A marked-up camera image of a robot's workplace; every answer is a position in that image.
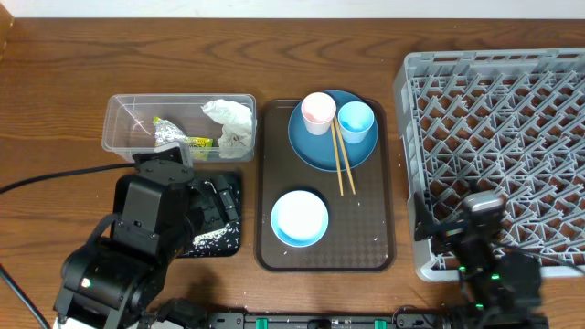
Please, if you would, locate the light blue cup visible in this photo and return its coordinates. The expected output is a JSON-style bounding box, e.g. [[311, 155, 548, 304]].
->
[[337, 101, 375, 144]]

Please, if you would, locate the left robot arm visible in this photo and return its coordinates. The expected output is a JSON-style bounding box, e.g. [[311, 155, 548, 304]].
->
[[54, 151, 241, 328]]

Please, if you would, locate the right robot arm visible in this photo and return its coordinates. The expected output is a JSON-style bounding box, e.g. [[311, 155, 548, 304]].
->
[[413, 190, 549, 329]]

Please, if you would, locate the wooden chopstick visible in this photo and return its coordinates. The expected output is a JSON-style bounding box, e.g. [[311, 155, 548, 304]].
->
[[330, 120, 344, 196], [334, 117, 356, 195]]

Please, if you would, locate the dark blue plate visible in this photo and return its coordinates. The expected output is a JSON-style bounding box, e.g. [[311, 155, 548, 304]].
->
[[288, 90, 378, 172]]

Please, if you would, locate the foil snack wrapper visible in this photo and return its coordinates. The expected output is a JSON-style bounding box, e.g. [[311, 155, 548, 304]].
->
[[153, 116, 213, 161]]

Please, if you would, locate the brown serving tray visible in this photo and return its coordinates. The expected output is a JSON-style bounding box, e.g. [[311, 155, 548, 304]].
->
[[254, 100, 396, 271]]

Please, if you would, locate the clear plastic bin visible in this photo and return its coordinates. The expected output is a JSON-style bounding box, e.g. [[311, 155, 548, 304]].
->
[[102, 93, 257, 163]]

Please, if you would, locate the grey dishwasher rack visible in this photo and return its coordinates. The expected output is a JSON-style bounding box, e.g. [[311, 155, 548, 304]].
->
[[393, 48, 584, 278]]

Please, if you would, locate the white paper napkin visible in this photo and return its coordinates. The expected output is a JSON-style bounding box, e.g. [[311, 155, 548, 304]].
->
[[202, 99, 252, 148]]

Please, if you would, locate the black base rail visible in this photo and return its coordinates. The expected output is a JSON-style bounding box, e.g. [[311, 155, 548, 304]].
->
[[141, 311, 549, 329]]

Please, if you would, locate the light blue bowl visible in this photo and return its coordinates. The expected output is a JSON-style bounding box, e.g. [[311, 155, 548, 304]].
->
[[271, 190, 329, 248]]

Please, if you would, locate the black plastic tray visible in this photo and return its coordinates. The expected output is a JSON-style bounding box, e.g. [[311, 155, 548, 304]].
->
[[111, 171, 242, 263]]

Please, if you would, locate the pink cup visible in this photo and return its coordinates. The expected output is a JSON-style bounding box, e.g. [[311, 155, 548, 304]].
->
[[301, 92, 336, 135]]

